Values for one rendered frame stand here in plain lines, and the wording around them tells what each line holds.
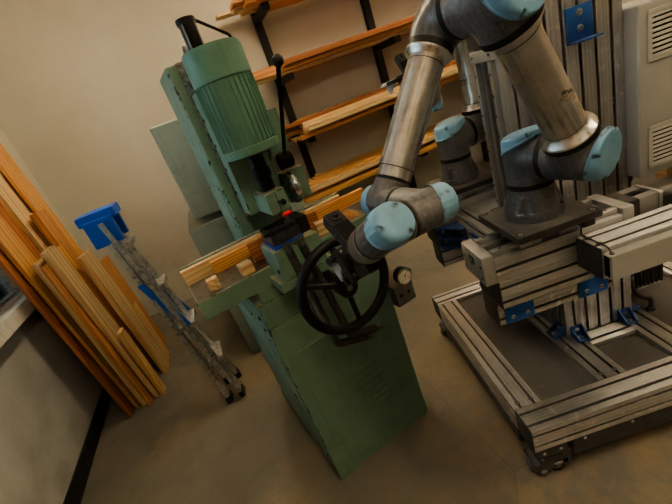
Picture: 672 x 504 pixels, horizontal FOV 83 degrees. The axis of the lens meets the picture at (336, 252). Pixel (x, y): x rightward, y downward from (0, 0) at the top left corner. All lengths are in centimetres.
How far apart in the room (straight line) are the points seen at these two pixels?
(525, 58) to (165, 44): 313
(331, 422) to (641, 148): 130
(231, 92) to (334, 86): 274
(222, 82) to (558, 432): 140
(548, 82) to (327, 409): 115
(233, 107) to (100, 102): 254
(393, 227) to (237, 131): 68
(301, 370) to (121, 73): 290
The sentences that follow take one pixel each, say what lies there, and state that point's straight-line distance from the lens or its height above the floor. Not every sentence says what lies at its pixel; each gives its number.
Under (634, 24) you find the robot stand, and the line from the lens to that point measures 139.
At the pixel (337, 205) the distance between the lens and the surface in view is 137.
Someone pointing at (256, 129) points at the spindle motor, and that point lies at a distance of 118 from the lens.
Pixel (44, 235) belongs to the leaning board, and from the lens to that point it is 278.
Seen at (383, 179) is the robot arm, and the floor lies 110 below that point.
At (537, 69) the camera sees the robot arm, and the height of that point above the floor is 120.
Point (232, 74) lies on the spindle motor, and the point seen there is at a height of 141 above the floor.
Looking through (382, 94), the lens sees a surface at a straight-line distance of 354.
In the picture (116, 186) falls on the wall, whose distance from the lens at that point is 366.
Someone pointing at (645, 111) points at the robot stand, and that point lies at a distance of 143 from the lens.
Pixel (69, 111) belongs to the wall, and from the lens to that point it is 369.
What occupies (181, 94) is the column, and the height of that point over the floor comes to 143.
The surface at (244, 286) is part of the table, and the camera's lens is 113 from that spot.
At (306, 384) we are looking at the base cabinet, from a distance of 135.
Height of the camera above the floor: 130
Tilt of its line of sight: 22 degrees down
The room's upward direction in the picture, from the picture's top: 20 degrees counter-clockwise
